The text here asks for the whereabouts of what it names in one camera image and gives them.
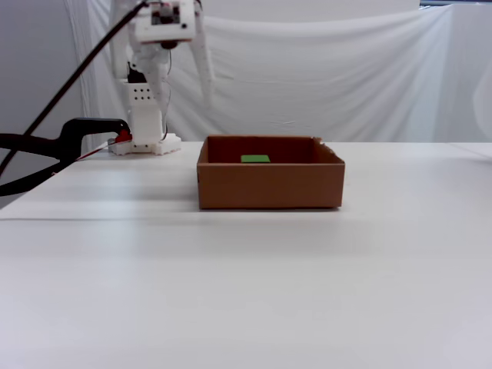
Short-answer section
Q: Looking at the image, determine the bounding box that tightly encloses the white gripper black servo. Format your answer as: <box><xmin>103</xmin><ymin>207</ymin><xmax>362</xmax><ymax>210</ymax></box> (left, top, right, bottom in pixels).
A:
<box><xmin>130</xmin><ymin>7</ymin><xmax>213</xmax><ymax>113</ymax></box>

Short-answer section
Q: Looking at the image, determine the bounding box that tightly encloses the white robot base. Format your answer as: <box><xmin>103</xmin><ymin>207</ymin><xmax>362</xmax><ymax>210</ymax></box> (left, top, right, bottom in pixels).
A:
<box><xmin>108</xmin><ymin>79</ymin><xmax>182</xmax><ymax>157</ymax></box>

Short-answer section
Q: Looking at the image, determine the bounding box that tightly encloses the brown cardboard box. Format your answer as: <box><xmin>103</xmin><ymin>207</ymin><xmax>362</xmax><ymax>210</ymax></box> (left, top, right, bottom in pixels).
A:
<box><xmin>196</xmin><ymin>135</ymin><xmax>346</xmax><ymax>211</ymax></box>

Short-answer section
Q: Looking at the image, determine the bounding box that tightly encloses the black clamp with red tip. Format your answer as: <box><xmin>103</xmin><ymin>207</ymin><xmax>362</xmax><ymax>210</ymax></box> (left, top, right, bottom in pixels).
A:
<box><xmin>0</xmin><ymin>117</ymin><xmax>134</xmax><ymax>198</ymax></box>

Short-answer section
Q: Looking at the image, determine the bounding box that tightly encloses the white backdrop cloth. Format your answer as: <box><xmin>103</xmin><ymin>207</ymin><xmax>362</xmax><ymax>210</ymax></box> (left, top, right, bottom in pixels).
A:
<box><xmin>63</xmin><ymin>0</ymin><xmax>492</xmax><ymax>144</ymax></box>

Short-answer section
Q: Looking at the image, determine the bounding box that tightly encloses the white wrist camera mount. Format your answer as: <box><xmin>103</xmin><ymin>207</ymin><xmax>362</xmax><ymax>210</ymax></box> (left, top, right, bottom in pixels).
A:
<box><xmin>135</xmin><ymin>0</ymin><xmax>195</xmax><ymax>50</ymax></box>

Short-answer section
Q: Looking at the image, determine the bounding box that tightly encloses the black camera cable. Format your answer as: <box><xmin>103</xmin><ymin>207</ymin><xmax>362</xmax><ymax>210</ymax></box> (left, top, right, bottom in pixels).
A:
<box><xmin>0</xmin><ymin>0</ymin><xmax>151</xmax><ymax>178</ymax></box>

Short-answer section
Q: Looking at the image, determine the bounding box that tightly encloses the red white base cable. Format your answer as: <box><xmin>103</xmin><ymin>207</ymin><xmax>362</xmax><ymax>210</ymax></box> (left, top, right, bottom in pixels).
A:
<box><xmin>75</xmin><ymin>140</ymin><xmax>118</xmax><ymax>162</ymax></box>

